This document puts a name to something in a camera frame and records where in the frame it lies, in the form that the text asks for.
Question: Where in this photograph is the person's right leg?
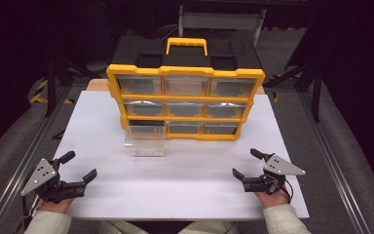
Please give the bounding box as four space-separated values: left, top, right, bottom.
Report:
177 220 240 234

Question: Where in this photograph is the grey metal chair frame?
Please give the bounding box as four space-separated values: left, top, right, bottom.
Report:
177 4 268 47

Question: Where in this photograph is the white board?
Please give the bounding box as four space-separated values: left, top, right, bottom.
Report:
53 90 310 222

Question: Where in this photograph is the aluminium rail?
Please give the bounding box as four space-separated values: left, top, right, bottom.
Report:
296 92 373 234
0 86 73 234

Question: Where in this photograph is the person's leg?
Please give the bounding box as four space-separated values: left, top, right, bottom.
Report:
177 220 240 234
99 220 150 234

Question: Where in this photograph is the person's left hand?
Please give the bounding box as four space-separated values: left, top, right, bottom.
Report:
38 198 75 215

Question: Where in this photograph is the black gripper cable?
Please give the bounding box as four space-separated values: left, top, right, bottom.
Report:
283 177 295 200

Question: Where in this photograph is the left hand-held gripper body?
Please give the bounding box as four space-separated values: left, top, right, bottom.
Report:
20 157 88 205

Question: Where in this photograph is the black metal stand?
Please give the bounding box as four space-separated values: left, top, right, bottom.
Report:
43 48 94 119
265 57 324 124

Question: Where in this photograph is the clear plastic drawer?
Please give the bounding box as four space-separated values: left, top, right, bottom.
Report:
124 125 166 158

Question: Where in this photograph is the person's right hand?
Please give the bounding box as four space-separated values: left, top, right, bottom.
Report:
254 189 291 209

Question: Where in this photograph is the person's left leg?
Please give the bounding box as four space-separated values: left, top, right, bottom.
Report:
99 220 150 234

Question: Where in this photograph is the yellow black hazard tape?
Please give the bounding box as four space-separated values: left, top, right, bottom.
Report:
28 78 75 105

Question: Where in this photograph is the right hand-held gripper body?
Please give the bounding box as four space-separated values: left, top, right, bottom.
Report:
243 153 307 196

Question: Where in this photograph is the yellow black drawer organizer cabinet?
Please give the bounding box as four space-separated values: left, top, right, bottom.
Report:
105 37 266 141

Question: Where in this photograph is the group of clear cabinet drawers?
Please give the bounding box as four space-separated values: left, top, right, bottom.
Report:
116 75 257 136

